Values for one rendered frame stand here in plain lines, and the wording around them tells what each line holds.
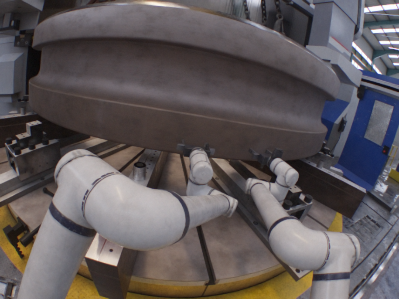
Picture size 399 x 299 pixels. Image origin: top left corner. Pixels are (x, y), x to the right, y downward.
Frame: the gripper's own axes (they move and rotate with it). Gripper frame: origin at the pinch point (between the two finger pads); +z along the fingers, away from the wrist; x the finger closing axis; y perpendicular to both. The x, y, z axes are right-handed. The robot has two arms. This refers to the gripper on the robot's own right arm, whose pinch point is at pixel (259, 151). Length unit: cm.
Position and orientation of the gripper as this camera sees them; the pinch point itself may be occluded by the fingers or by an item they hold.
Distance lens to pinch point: 125.7
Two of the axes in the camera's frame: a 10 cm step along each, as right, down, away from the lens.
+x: 9.4, 0.6, 3.4
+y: -1.9, 9.1, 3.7
